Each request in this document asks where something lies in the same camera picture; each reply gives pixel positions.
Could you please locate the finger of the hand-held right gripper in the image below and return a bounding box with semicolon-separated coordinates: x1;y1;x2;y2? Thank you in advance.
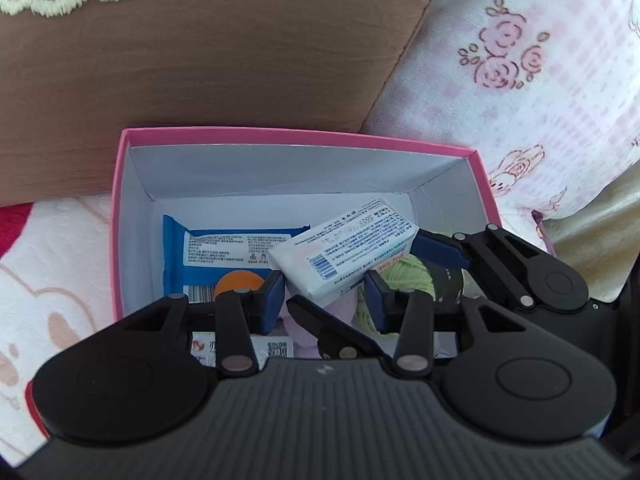
286;294;396;361
414;225;548;308

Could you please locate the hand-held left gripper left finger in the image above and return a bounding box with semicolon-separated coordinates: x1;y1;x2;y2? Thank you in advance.
122;270;286;378

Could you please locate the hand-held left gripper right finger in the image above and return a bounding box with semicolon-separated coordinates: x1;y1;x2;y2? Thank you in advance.
364;270;531;378

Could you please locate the green yarn ball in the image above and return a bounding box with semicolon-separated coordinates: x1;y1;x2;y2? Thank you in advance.
355;252;481;361

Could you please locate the orange makeup sponge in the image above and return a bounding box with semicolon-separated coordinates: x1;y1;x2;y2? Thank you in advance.
214;270;266;293

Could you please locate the white tissue packet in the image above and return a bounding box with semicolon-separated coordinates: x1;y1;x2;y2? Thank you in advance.
267;194;421;308

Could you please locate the blue wet wipes packet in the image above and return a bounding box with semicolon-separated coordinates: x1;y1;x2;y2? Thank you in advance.
161;214;312;306

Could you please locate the pink cardboard box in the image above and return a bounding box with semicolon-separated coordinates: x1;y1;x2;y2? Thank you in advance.
109;126;503;361

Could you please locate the beige cloth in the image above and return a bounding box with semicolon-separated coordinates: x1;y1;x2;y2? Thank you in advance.
542;155;640;303

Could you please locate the bear printed blanket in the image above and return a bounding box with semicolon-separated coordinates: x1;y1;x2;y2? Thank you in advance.
0;192;123;466

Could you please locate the brown cushion with cloud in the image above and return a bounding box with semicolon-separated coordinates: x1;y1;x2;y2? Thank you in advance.
0;0;453;208

